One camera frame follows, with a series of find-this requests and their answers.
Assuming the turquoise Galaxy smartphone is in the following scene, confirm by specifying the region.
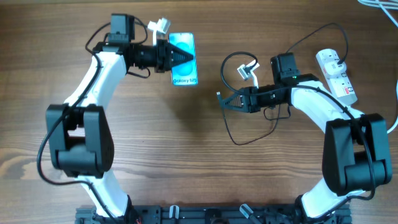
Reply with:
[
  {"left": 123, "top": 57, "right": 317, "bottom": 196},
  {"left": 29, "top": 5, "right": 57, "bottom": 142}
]
[{"left": 169, "top": 32, "right": 198, "bottom": 86}]

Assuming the white power strip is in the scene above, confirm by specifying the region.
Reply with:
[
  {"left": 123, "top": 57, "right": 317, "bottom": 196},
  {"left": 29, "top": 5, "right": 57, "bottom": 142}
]
[{"left": 316, "top": 49, "right": 358, "bottom": 106}]

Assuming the black charging cable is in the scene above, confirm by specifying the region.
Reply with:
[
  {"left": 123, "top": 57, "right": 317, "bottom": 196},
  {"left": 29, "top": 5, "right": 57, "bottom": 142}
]
[{"left": 216, "top": 22, "right": 349, "bottom": 146}]

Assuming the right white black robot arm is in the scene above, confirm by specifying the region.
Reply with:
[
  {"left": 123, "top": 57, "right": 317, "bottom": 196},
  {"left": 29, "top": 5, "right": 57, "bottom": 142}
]
[{"left": 219, "top": 52, "right": 392, "bottom": 223}]

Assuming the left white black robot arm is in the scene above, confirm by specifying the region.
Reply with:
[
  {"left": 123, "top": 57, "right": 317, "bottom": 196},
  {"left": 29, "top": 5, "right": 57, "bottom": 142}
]
[{"left": 42, "top": 14, "right": 198, "bottom": 223}]

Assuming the white charger plug adapter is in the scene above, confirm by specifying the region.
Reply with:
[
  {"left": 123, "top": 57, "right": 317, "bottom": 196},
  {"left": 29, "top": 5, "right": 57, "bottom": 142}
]
[{"left": 324, "top": 61, "right": 346, "bottom": 77}]

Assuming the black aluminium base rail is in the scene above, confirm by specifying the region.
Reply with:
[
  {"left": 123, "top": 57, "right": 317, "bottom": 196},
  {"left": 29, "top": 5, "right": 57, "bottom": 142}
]
[{"left": 74, "top": 203, "right": 353, "bottom": 224}]

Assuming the white cables top corner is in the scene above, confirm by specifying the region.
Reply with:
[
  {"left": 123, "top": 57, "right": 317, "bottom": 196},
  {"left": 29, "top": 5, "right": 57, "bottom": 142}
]
[{"left": 356, "top": 0, "right": 398, "bottom": 28}]

